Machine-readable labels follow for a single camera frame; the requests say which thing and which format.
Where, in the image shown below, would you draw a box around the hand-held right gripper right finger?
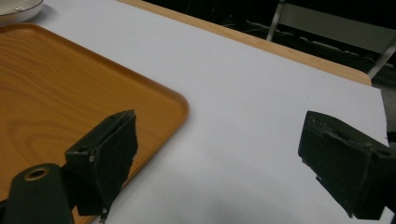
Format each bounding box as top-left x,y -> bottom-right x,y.
297,110 -> 396,221

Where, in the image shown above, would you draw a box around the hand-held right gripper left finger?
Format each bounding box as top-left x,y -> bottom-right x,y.
64,108 -> 139,218

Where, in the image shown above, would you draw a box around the wooden tray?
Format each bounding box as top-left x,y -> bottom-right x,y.
0,22 -> 191,224

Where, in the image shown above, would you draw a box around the grey folding chair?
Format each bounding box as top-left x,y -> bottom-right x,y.
265,0 -> 396,79

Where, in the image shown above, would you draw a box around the white bowl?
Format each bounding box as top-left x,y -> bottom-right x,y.
0,0 -> 45,23

